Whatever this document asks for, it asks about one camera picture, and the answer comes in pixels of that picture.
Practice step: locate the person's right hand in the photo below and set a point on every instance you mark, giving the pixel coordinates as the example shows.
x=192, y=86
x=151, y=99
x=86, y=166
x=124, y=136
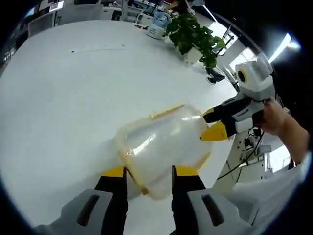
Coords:
x=278, y=120

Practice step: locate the white and blue kettle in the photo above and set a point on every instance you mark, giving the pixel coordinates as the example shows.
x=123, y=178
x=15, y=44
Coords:
x=156, y=30

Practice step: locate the ceiling light strip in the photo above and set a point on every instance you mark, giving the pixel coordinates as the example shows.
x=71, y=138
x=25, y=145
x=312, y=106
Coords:
x=283, y=46

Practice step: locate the small red items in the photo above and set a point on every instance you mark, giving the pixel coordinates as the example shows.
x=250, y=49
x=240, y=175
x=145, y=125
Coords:
x=139, y=26

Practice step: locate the white equipment rack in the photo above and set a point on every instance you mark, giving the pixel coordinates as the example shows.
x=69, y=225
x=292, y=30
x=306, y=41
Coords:
x=254, y=145

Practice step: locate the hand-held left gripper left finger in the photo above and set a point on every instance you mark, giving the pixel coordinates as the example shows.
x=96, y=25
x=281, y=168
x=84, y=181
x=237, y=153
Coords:
x=115, y=195

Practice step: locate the small black stand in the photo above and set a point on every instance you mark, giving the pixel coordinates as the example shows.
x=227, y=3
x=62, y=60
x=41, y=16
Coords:
x=215, y=78

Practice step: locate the white plant pot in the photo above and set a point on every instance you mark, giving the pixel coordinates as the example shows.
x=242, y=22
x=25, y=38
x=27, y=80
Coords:
x=193, y=54

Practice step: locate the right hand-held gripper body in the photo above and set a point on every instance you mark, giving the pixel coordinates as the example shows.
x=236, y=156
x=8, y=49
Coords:
x=256, y=83

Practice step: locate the thin black stand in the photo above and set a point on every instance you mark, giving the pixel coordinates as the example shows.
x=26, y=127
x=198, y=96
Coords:
x=228, y=39

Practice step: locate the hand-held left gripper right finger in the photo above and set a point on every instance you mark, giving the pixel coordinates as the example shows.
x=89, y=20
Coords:
x=185, y=195

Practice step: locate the person's white shirt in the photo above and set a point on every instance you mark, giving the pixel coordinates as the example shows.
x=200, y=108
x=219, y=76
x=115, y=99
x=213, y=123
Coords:
x=274, y=195

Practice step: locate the green potted plant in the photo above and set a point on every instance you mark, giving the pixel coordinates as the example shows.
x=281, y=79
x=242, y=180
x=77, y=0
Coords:
x=190, y=31

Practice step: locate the clear container with yellow buckle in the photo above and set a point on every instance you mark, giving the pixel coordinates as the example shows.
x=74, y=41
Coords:
x=166, y=142

